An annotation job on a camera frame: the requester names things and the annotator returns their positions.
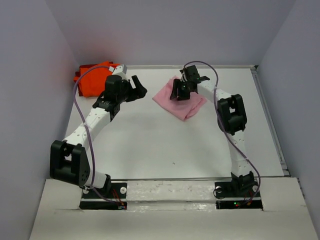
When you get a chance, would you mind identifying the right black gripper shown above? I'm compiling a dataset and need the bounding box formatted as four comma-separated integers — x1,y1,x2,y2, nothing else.
170,79,192,102

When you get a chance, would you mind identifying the pink t shirt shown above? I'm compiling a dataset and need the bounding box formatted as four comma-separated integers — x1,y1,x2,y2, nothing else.
152,76,207,122

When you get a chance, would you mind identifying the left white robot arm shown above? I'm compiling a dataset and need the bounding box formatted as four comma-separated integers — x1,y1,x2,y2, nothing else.
49,73,148,198

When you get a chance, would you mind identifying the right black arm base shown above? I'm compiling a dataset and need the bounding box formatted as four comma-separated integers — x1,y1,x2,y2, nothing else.
212,181,263,210

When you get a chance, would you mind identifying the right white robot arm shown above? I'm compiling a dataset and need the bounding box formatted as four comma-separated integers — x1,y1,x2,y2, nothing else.
170,61,261,203

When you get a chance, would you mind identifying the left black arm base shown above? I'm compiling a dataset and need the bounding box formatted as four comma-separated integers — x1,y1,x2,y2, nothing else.
79,181,128,211

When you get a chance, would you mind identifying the orange folded t shirt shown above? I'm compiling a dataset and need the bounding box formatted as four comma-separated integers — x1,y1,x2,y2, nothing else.
79,61,119,98

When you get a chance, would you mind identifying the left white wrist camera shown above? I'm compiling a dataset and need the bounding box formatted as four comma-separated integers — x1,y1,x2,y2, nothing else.
108,64,128,80

